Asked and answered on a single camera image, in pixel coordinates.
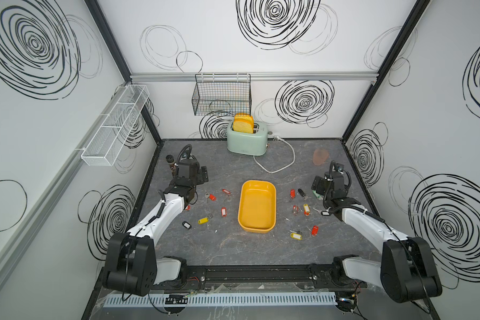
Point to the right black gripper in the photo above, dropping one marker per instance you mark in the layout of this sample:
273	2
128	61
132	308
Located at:
319	188

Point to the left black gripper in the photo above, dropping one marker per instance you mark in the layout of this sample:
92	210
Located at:
201	175

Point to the black key fob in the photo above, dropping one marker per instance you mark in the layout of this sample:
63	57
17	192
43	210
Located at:
302	193

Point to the yellow orange key tag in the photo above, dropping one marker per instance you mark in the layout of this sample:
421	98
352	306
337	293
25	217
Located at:
306	209

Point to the low yellow key tag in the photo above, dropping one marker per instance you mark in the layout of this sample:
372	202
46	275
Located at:
297	235

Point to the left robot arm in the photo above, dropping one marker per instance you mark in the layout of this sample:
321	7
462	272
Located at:
131	265

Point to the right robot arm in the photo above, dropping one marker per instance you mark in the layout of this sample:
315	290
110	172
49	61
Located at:
406	272

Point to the yellow plastic storage box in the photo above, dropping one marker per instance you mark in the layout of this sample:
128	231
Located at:
257	206

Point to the brown spice jar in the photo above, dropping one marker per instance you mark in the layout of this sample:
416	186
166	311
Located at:
172	163

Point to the red upright key tag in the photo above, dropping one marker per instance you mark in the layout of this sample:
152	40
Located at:
314	230

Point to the mint green toaster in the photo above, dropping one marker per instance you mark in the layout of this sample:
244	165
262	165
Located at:
254	144

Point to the yellow toast slice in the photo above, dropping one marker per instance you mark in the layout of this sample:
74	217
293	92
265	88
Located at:
243	123

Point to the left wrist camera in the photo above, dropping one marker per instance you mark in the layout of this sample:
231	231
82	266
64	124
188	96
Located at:
187	168

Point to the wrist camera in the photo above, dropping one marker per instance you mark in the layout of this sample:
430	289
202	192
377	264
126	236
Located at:
339	181
187	168

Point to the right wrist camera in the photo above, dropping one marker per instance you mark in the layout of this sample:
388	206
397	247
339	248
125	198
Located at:
339	181

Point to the black wire wall basket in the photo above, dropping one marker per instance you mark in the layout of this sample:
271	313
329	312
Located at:
222	94

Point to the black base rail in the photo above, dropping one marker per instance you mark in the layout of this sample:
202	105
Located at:
207	277

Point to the white wire wall shelf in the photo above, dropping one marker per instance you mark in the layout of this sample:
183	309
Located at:
108	141

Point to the white slotted cable duct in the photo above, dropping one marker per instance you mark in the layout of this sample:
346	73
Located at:
224	300

